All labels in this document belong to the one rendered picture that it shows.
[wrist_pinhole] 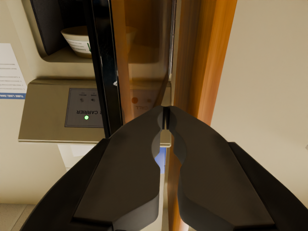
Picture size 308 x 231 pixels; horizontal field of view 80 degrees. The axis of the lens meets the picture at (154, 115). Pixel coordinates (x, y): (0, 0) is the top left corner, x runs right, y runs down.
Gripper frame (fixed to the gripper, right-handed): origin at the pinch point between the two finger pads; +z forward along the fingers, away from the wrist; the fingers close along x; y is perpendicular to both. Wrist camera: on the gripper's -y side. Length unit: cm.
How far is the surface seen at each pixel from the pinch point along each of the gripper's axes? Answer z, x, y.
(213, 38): 20.6, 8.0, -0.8
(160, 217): 29, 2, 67
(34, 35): 32.2, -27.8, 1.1
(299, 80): 73, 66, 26
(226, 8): 20.6, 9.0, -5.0
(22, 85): 72, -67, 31
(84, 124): 20.5, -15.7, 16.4
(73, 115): 21.9, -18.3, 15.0
